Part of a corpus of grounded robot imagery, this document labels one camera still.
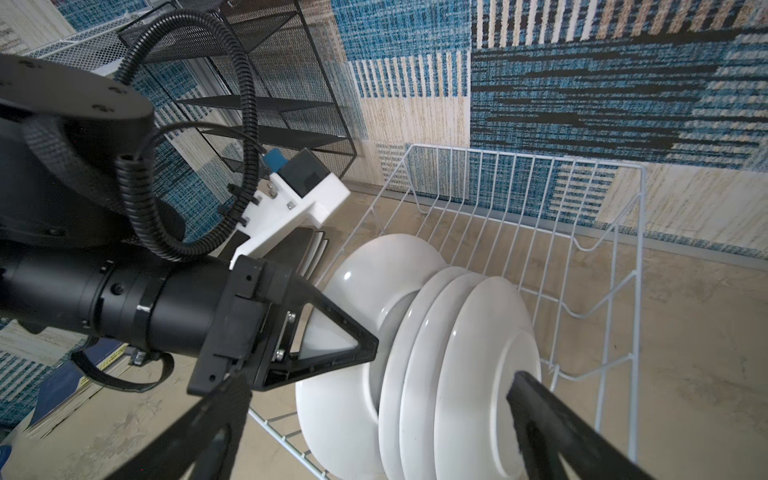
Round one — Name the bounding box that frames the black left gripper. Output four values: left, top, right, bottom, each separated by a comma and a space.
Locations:
187, 256, 380, 396

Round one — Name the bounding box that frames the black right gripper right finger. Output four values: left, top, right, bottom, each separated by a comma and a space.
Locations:
507, 371, 650, 479

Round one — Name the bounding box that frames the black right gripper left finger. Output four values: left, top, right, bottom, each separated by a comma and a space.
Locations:
109, 374, 252, 479

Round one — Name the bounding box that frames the white round plate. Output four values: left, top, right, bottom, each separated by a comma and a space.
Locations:
378, 267, 468, 479
295, 232, 449, 480
398, 269, 485, 479
434, 276, 541, 479

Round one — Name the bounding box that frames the black square plate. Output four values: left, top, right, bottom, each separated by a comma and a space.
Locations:
249, 227, 329, 280

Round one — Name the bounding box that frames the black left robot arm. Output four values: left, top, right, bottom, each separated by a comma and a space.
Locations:
1, 54, 378, 396

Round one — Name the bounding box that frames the black mesh shelf rack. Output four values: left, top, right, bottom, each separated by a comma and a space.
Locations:
118, 1, 357, 177

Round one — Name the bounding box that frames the blue book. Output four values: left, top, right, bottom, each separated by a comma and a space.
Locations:
25, 339, 127, 439

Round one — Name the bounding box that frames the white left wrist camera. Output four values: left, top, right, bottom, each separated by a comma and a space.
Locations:
230, 149, 350, 267

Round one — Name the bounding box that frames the white wire dish rack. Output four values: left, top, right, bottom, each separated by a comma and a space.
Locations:
249, 144, 646, 479

